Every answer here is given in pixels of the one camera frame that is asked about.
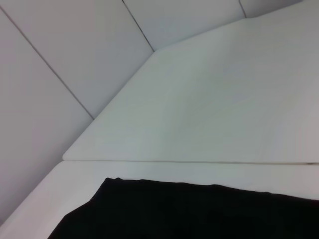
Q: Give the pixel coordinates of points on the black shirt with FREE print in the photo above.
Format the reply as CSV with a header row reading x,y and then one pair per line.
x,y
199,214

